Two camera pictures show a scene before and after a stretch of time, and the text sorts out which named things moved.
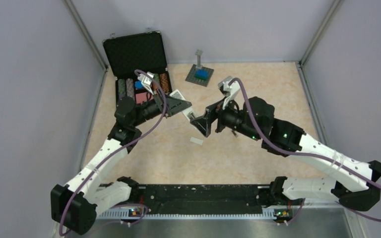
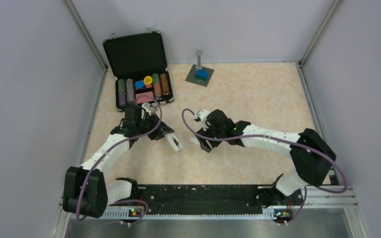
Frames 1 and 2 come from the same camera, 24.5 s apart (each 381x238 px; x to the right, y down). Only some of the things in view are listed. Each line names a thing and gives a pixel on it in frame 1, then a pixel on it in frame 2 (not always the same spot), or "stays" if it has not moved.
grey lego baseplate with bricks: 199,75 stays
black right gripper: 203,123 -> 205,146
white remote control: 189,112 -> 171,137
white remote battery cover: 197,141 stays
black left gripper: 174,105 -> 162,130
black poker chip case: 141,52 stays
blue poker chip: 138,85 stays
